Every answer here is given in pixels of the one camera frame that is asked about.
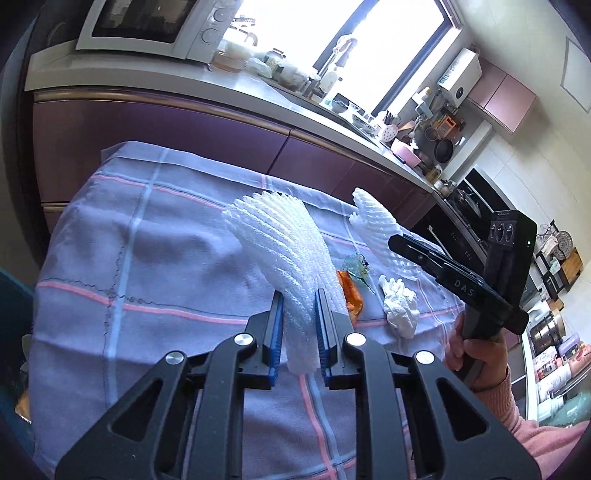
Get white tissue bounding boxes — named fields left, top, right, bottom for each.
left=379, top=275, right=420, bottom=339

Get white foam fruit net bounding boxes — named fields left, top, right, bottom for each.
left=349, top=187, right=419, bottom=281

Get green printed plastic wrapper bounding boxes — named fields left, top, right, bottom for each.
left=342, top=253, right=377, bottom=295

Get orange peel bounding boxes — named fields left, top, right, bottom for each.
left=337, top=270, right=363, bottom=326

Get pink sweater forearm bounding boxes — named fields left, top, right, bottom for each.
left=471, top=366, right=589, bottom=479

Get blue plastic trash bin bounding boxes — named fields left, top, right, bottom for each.
left=1, top=270, right=34, bottom=455

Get kitchen faucet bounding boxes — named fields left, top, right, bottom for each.
left=318, top=35, right=358, bottom=99

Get purple kitchen cabinet counter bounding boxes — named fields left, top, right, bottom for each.
left=24, top=42, right=436, bottom=228

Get person's right hand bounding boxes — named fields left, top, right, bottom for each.
left=444, top=313, right=508, bottom=391

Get black frying pan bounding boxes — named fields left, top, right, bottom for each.
left=434, top=139, right=454, bottom=164

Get purple plaid tablecloth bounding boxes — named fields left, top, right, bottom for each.
left=29, top=142, right=464, bottom=479

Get white water heater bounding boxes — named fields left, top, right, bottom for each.
left=438, top=48, right=482, bottom=107

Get white microwave oven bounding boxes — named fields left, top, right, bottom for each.
left=76, top=0, right=242, bottom=64

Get black camera box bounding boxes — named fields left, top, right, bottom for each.
left=483, top=210, right=537, bottom=306

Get pink wall cabinet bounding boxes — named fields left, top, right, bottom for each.
left=467, top=58, right=537, bottom=137

